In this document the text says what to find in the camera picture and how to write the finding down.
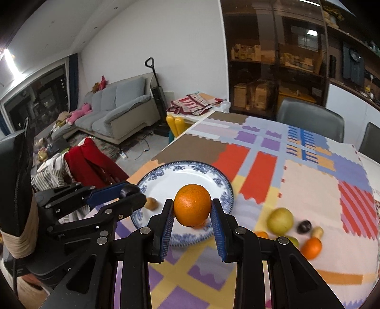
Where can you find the folded patchwork cloth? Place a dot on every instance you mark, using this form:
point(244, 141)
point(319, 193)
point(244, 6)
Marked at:
point(196, 104)

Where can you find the striped cloth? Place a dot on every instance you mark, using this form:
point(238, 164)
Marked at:
point(50, 175)

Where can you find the grey dining chair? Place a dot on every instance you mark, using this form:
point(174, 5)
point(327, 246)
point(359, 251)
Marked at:
point(371, 139)
point(308, 118)

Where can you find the glass door cabinet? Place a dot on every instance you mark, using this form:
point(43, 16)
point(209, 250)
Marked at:
point(267, 59)

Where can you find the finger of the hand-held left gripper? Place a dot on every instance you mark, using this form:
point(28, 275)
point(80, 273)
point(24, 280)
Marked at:
point(104, 193)
point(118, 209)

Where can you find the black thermos bottle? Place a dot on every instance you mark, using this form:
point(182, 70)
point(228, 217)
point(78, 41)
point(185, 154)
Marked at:
point(332, 67)

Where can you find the small orange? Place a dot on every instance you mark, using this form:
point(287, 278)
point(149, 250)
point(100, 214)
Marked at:
point(261, 234)

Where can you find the dark plum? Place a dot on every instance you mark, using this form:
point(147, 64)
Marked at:
point(304, 226)

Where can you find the brown kiwi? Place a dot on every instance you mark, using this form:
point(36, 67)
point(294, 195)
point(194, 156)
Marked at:
point(317, 232)
point(151, 204)

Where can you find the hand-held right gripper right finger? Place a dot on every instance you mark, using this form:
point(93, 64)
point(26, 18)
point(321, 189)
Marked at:
point(218, 231)

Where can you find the black water dispenser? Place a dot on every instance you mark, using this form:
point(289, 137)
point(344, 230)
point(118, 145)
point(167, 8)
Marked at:
point(353, 65)

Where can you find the white tile-print tablecloth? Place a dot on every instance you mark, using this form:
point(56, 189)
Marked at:
point(371, 175)

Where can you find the yellow pear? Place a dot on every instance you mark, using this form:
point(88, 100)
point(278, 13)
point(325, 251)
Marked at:
point(280, 220)

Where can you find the grey sofa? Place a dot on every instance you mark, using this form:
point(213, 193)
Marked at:
point(118, 113)

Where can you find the colourful patchwork tablecloth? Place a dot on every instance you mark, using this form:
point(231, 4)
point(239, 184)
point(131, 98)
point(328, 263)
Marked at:
point(308, 184)

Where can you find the white power strip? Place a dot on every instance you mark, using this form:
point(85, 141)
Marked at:
point(123, 154)

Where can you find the red garment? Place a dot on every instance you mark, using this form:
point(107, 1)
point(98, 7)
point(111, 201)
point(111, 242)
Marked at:
point(92, 160)

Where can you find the green apple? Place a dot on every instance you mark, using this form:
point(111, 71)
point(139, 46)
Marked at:
point(293, 241)

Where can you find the plush toy on sofa back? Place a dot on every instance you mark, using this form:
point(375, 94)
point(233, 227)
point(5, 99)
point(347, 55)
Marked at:
point(101, 84)

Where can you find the blue and white plate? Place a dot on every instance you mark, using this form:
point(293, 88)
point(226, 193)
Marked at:
point(190, 175)

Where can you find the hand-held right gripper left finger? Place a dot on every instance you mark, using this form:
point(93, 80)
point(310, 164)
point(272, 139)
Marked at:
point(167, 228)

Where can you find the medium orange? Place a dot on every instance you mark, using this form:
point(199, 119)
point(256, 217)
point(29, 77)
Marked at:
point(311, 248)

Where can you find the pink plush toy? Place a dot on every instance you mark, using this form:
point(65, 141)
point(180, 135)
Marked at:
point(78, 113)

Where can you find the black upright vacuum cleaner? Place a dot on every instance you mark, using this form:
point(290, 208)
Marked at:
point(157, 98)

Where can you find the large orange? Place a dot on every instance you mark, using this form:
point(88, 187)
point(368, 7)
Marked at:
point(192, 205)

